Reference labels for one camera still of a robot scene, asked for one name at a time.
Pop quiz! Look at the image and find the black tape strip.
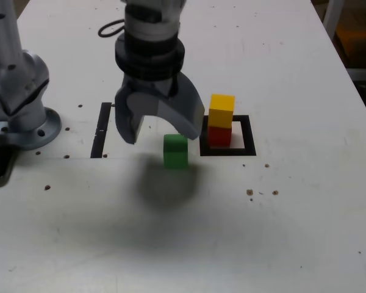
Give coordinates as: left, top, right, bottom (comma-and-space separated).
90, 102, 113, 159

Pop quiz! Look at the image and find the green cube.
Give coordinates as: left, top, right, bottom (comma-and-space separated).
163, 133, 189, 170

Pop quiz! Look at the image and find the red cube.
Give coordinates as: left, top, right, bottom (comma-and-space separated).
207, 125, 232, 147

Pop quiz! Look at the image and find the yellow cube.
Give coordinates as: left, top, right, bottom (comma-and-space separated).
207, 93, 235, 129

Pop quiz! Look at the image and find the white metal post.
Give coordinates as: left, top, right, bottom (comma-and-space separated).
321, 0, 347, 42

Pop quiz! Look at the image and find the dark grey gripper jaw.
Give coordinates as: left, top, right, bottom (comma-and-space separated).
114, 85, 146, 145

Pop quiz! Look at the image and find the white metal crossbar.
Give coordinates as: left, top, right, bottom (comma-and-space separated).
347, 68, 366, 81

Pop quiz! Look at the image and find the black tape square outline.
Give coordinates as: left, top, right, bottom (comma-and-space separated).
199, 115, 257, 157

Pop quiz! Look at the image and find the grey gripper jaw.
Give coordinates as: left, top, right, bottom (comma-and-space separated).
127, 74, 204, 140

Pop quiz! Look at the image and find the looped black cable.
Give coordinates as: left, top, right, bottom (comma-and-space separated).
98, 18, 127, 39

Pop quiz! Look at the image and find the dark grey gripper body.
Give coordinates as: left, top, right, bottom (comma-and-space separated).
121, 74, 184, 99

